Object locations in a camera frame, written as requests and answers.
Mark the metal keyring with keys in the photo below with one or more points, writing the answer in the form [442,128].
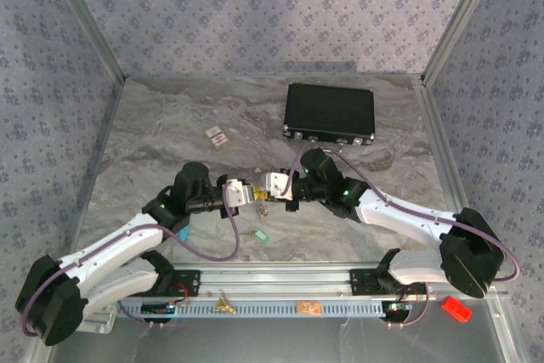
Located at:
[262,208]

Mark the green key tag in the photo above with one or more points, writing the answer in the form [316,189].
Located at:
[261,236]

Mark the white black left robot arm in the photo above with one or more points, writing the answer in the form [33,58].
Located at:
[106,248]

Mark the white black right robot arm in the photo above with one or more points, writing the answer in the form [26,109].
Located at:
[404,218]

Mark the teal plastic tool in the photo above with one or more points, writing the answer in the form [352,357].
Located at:
[183,235]

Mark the small red white card box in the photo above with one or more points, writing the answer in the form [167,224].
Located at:
[216,135]

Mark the black hard case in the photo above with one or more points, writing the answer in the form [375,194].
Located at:
[329,110]

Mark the gold triangular metal piece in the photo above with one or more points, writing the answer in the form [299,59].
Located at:
[224,307]

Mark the left green controller board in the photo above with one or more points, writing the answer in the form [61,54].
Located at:
[159,308]

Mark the green controller board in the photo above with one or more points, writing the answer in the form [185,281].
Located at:
[398,307]
[159,308]

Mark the right green controller board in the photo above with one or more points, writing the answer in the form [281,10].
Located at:
[398,307]

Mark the red plastic block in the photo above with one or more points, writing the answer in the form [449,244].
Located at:
[456,308]

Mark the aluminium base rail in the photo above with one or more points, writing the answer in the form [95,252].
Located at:
[276,280]

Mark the aluminium table side rail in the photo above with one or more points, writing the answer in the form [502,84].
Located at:
[111,112]
[441,146]

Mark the orange label on rail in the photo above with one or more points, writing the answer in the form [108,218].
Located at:
[308,307]

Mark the silver metal bracket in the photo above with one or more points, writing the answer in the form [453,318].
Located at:
[100,320]

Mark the aluminium frame post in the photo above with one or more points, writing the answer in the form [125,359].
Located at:
[87,18]
[460,18]

